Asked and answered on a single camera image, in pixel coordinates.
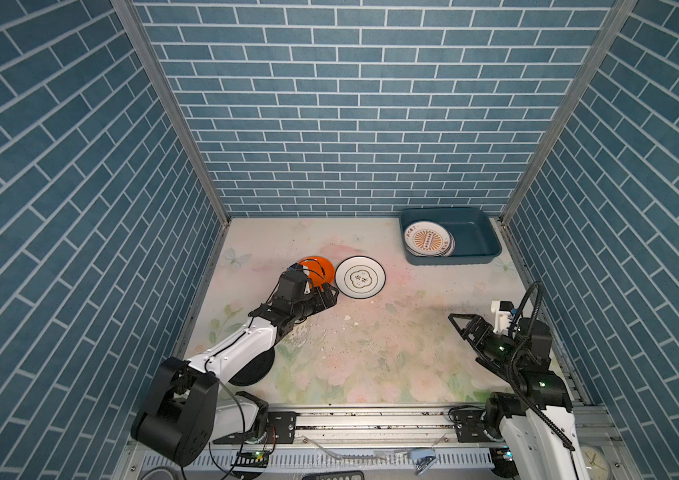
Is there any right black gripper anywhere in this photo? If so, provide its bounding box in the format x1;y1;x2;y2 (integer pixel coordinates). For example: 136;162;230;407
450;312;525;372

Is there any white plate clover emblem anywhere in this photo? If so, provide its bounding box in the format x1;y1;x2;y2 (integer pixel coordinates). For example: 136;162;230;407
335;255;387;300

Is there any black round plate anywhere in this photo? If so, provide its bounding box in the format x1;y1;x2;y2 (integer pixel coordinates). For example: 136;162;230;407
230;348;276;387

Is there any white plate orange sunburst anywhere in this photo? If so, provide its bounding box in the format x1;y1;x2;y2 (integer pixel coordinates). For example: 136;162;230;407
403;221;455;258

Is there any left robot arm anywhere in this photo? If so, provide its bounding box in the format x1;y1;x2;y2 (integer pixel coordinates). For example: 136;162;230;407
131;257;339;467

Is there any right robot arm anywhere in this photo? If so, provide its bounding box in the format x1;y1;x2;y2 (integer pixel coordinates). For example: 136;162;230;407
447;281;589;479

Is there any teal plastic bin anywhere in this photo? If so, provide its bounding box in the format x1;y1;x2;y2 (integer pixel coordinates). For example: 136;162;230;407
399;207;501;266

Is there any orange plastic plate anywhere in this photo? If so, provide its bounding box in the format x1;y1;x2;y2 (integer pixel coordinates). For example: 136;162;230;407
298;256;335;288

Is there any white analog clock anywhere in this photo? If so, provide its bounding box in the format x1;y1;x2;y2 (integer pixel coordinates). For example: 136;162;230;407
581;445;613;480

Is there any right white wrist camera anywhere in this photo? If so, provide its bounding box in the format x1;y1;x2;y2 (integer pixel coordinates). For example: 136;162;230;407
491;300;517;335

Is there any aluminium mounting rail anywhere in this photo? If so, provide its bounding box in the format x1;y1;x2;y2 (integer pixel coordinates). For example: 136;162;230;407
114;404;638;479

